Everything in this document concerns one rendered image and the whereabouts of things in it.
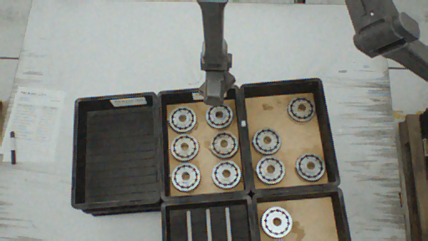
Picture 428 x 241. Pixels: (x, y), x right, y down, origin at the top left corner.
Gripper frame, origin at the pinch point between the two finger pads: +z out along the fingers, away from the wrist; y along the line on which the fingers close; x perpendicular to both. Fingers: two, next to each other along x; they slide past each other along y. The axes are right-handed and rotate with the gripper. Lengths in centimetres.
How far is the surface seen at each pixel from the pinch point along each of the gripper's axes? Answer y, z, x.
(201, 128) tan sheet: -8.0, 22.9, 3.5
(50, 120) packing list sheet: -43, 34, 57
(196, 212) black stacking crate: -32.4, 22.9, -15.9
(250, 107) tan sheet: 10.4, 23.6, -5.3
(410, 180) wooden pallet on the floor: 58, 107, -79
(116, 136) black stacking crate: -30.8, 21.9, 25.6
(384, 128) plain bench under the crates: 42, 38, -49
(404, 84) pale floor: 106, 110, -47
